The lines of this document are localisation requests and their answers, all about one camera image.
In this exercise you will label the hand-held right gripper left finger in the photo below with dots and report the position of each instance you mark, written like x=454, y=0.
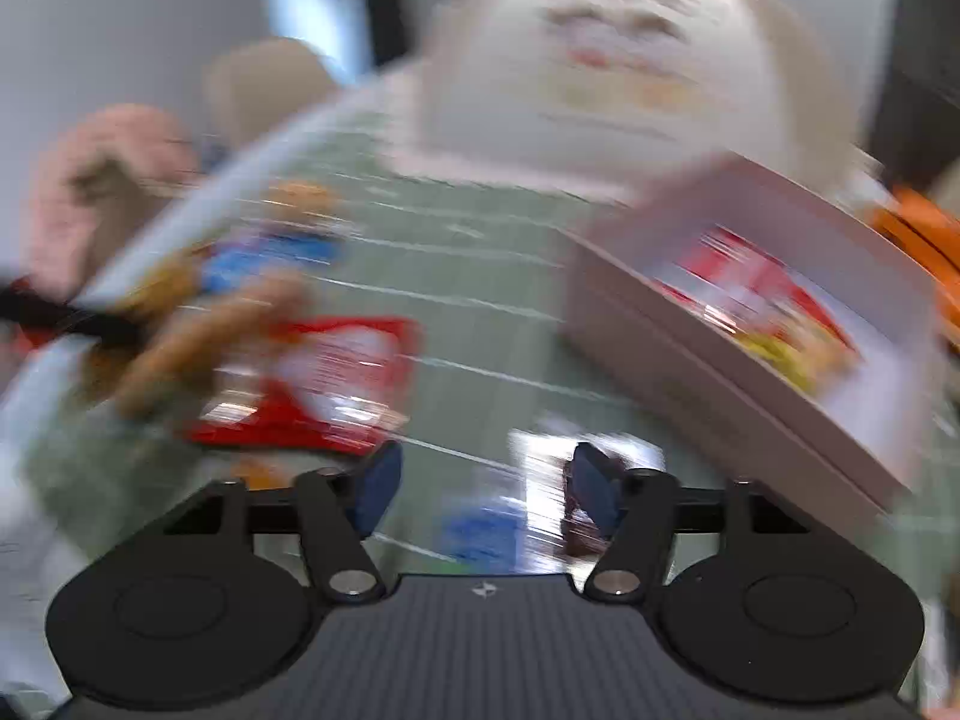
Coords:
x=379, y=484

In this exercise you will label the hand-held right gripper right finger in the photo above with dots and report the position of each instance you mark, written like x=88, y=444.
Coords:
x=596, y=487

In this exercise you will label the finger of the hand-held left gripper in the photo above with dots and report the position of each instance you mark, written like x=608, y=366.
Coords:
x=67, y=315

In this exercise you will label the white blue snack packet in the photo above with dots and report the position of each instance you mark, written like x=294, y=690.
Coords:
x=547, y=480

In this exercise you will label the red white snack packet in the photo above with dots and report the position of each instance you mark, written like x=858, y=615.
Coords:
x=330, y=382

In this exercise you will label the pink cardboard box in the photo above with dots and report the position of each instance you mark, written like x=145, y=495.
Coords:
x=675, y=360

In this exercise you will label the pink plush toy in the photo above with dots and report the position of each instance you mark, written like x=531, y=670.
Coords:
x=97, y=180

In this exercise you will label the green checked tablecloth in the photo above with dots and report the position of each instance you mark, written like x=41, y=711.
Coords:
x=465, y=300

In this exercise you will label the beige chair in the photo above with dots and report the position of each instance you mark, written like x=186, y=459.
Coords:
x=262, y=82

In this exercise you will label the white printed food cover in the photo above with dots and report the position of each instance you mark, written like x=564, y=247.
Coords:
x=600, y=90

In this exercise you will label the orange snack bag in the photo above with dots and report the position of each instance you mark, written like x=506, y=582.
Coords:
x=919, y=240

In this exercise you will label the dark door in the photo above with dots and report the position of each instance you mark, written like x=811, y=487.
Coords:
x=390, y=0

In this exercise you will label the dark refrigerator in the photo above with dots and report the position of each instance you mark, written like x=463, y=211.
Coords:
x=915, y=52

